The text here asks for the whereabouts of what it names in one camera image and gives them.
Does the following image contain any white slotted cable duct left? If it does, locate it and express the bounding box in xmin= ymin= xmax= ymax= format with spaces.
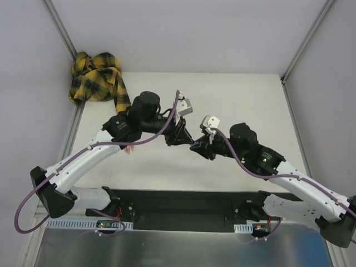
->
xmin=46 ymin=218 xmax=123 ymax=231

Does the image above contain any white slotted cable duct right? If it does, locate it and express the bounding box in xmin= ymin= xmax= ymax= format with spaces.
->
xmin=234 ymin=223 xmax=254 ymax=234

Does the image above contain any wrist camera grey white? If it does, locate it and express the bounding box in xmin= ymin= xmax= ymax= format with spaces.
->
xmin=200 ymin=115 xmax=220 ymax=144
xmin=174 ymin=92 xmax=193 ymax=125

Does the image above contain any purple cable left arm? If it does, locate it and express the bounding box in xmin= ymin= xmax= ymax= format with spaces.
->
xmin=14 ymin=90 xmax=181 ymax=235

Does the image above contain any aluminium corner post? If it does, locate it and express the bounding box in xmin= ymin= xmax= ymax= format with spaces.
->
xmin=41 ymin=0 xmax=77 ymax=61
xmin=280 ymin=0 xmax=337 ymax=84

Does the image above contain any aluminium corner post right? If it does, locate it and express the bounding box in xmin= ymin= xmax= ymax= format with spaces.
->
xmin=280 ymin=0 xmax=337 ymax=84

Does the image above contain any mannequin hand with long nails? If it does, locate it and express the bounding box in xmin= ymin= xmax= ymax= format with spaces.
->
xmin=124 ymin=145 xmax=135 ymax=154

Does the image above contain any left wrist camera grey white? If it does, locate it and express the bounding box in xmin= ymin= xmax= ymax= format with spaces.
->
xmin=174 ymin=92 xmax=193 ymax=125

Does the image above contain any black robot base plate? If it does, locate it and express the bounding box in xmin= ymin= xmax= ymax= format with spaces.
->
xmin=85 ymin=189 xmax=281 ymax=231

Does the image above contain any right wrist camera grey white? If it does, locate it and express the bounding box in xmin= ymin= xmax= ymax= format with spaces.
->
xmin=200 ymin=115 xmax=220 ymax=144

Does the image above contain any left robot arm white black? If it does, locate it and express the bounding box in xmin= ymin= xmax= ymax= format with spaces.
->
xmin=30 ymin=91 xmax=193 ymax=219

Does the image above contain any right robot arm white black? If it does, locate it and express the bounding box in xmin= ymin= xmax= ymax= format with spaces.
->
xmin=190 ymin=123 xmax=355 ymax=248

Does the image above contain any aluminium corner post left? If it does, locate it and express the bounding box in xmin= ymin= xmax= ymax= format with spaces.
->
xmin=41 ymin=0 xmax=77 ymax=61

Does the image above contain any yellow plaid shirt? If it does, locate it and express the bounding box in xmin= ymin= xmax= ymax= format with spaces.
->
xmin=68 ymin=52 xmax=131 ymax=113

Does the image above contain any white slotted cable duct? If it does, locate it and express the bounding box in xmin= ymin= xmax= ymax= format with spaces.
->
xmin=234 ymin=223 xmax=254 ymax=234
xmin=46 ymin=218 xmax=123 ymax=231

